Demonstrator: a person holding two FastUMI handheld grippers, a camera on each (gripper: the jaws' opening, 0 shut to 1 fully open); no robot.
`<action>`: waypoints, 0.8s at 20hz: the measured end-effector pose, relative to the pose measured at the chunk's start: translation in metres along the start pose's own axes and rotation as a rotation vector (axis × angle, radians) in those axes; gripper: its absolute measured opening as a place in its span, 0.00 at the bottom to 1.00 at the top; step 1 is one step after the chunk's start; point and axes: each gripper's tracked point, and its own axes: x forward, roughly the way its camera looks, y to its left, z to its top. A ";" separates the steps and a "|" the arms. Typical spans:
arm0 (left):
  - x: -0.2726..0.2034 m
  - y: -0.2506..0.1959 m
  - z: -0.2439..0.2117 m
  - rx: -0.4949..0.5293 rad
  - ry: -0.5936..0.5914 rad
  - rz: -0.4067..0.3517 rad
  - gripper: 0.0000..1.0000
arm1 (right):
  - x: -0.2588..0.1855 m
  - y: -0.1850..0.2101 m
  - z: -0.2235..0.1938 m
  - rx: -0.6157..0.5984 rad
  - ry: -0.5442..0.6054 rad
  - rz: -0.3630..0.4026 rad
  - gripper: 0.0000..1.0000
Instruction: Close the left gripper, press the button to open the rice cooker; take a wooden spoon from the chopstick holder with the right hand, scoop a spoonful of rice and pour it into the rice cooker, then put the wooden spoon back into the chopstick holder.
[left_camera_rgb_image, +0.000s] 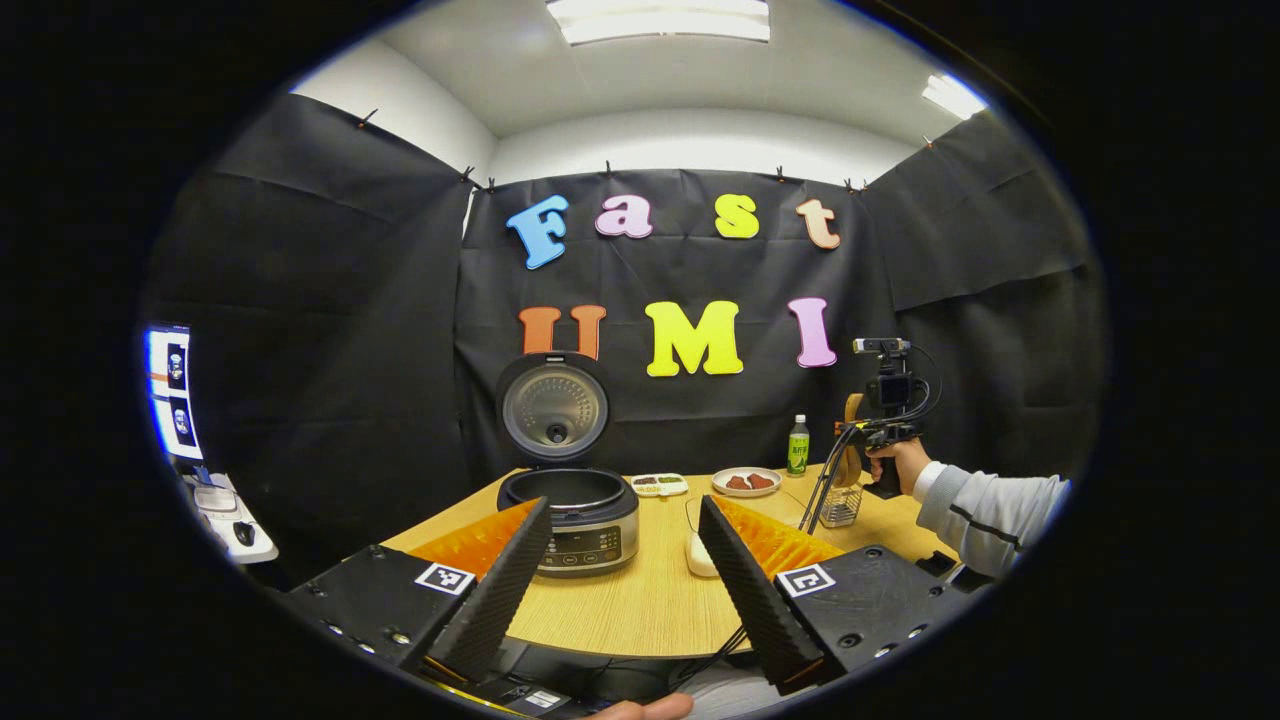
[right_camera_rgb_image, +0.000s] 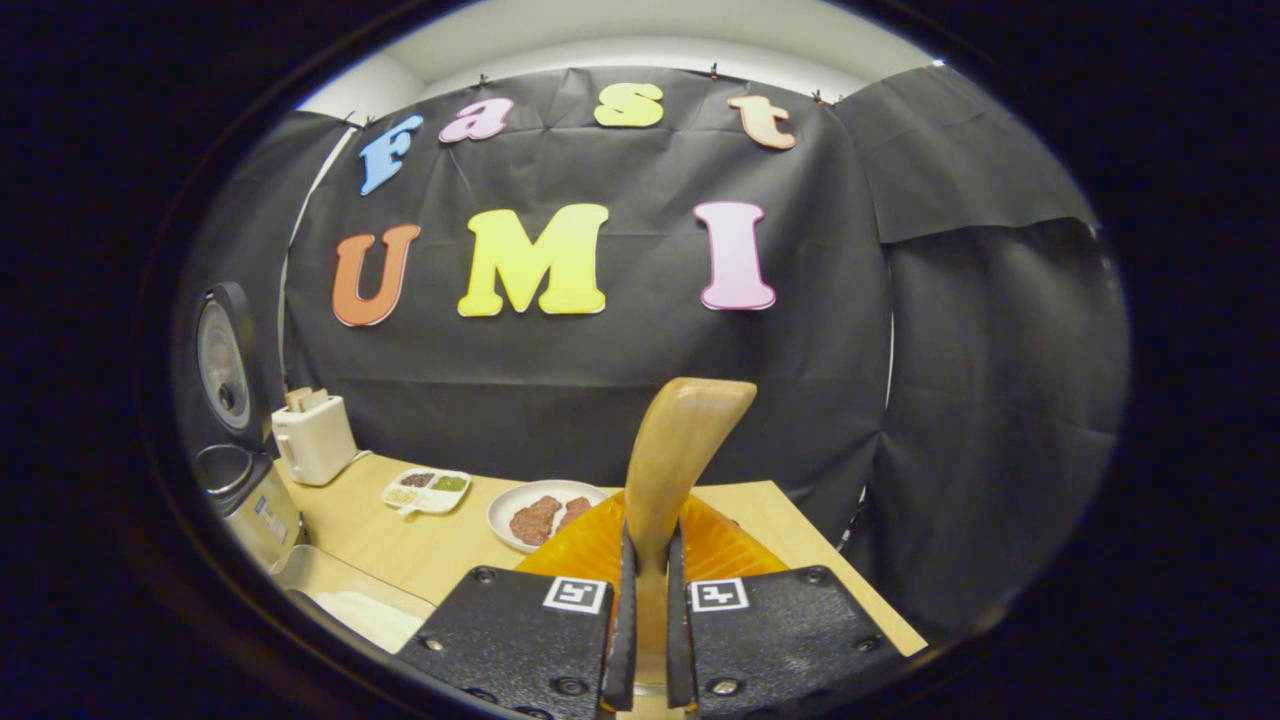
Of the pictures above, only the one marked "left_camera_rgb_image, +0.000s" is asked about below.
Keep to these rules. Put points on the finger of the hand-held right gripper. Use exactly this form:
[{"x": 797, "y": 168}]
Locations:
[{"x": 850, "y": 432}]

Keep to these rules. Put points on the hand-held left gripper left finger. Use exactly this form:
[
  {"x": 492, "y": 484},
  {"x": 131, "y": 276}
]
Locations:
[{"x": 500, "y": 600}]

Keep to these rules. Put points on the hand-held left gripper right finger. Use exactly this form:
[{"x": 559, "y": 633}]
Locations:
[{"x": 750, "y": 600}]

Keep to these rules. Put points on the wooden spoon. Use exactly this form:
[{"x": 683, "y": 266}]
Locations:
[{"x": 852, "y": 465}]

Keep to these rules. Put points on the clear box of rice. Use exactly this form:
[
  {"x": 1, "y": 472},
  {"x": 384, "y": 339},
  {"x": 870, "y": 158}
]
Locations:
[{"x": 700, "y": 555}]

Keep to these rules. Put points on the dark grey rice cooker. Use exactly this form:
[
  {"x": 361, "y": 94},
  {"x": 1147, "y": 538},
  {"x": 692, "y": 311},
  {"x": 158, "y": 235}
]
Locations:
[{"x": 585, "y": 540}]

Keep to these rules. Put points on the green label tea bottle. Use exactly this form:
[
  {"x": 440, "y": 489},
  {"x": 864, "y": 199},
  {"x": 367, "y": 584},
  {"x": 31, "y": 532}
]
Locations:
[{"x": 798, "y": 455}]

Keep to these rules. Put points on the person's grey clothing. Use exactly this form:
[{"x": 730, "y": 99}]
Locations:
[{"x": 735, "y": 698}]

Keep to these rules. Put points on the white round plate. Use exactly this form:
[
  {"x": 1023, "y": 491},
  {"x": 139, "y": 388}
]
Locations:
[{"x": 746, "y": 492}]

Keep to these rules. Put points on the black object with white label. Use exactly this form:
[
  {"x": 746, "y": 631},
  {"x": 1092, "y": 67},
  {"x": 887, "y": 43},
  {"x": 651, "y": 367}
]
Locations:
[{"x": 600, "y": 675}]

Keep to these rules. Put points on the white divided bean dish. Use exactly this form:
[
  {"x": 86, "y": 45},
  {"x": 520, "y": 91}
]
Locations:
[{"x": 660, "y": 485}]

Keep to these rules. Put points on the white side table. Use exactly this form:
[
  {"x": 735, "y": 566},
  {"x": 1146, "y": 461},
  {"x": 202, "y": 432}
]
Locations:
[{"x": 255, "y": 545}]

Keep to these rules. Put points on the black computer mouse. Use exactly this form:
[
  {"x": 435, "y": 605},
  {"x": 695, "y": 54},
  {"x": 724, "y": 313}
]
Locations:
[{"x": 244, "y": 533}]

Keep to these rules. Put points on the black backdrop cloth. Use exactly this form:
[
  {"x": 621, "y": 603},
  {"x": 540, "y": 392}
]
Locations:
[{"x": 350, "y": 350}]

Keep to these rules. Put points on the small ceiling light panel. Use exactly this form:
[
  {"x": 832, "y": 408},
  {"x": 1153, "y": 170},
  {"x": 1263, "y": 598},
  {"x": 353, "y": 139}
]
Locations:
[{"x": 955, "y": 97}]

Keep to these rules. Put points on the computer monitor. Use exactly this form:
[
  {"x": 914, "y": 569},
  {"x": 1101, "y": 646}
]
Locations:
[{"x": 172, "y": 390}]

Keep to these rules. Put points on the large ceiling light panel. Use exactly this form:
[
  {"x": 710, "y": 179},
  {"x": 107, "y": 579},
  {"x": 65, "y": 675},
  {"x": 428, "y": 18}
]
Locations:
[{"x": 660, "y": 20}]

